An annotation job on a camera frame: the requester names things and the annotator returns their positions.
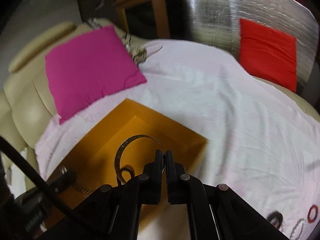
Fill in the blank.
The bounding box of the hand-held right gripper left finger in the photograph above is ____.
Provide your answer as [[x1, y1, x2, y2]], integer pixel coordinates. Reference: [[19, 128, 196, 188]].
[[72, 149, 167, 240]]

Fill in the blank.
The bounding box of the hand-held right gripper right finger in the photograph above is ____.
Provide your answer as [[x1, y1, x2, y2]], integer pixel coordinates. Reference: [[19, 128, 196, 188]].
[[165, 150, 296, 240]]

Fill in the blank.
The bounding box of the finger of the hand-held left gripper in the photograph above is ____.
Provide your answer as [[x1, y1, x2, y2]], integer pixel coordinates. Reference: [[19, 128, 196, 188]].
[[48, 166, 78, 193]]

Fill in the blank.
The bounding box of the dark glitter bracelet strap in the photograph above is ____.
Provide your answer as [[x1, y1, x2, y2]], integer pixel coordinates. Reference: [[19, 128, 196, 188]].
[[114, 134, 165, 187]]

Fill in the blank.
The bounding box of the orange box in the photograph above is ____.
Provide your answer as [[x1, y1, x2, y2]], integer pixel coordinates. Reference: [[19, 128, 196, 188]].
[[40, 98, 208, 240]]

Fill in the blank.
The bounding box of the pale pink cloth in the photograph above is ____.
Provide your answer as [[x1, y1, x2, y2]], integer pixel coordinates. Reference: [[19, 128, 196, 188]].
[[34, 39, 320, 240]]

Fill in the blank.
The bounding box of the beige sofa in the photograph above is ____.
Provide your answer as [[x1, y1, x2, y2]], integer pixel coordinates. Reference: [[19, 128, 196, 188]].
[[0, 17, 320, 205]]

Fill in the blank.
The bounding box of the magenta cushion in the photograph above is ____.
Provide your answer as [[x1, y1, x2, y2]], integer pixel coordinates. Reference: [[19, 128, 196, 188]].
[[45, 25, 147, 125]]

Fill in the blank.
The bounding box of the beige patterned scarf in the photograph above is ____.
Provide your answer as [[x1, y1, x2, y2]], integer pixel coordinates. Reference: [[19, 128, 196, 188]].
[[87, 17, 164, 64]]

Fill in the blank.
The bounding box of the red cushion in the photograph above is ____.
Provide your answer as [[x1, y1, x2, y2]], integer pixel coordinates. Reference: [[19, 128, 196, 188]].
[[238, 18, 298, 93]]

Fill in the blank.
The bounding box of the wooden side table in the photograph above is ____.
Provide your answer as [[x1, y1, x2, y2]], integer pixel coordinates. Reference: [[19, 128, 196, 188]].
[[112, 0, 184, 40]]

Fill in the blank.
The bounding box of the silver shiny cover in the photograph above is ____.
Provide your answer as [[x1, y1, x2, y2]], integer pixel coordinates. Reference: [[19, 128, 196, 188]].
[[180, 0, 317, 94]]

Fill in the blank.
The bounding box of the black cable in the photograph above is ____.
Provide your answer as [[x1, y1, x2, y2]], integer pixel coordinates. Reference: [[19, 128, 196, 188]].
[[0, 135, 105, 233]]

